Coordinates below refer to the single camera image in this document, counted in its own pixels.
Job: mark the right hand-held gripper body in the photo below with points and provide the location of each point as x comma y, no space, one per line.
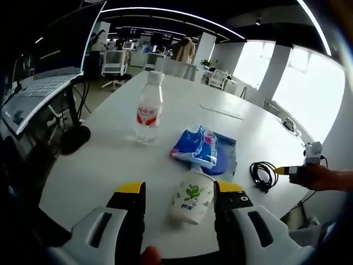
314,154

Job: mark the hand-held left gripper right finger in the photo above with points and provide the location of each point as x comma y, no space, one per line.
231,226

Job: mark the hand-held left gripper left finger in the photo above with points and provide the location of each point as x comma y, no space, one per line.
129,215

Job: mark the green-print paper cup item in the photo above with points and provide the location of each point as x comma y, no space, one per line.
190,198

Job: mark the blue tissue packet item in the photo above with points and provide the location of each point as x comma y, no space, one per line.
193,146

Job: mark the clear water bottle item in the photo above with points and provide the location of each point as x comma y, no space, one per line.
149,110

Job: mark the person's right hand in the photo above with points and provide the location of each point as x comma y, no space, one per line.
317,176

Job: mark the person's left hand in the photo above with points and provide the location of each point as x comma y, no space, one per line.
150,256

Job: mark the white desk socket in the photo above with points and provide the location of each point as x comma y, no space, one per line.
291,125

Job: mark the white table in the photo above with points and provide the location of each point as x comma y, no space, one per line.
110,151

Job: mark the black laptop stand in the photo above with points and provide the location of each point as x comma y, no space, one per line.
75,138

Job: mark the clear plastic strip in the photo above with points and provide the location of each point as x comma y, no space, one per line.
220,111

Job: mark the white office chair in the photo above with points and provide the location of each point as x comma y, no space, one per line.
219,78
114,62

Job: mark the curved ceiling light strip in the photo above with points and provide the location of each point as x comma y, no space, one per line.
317,25

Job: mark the green potted plant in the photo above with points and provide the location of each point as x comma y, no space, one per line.
206,63

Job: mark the open laptop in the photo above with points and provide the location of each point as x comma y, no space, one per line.
63,41

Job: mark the long ceiling light strip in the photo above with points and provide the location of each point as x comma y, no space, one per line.
171,13

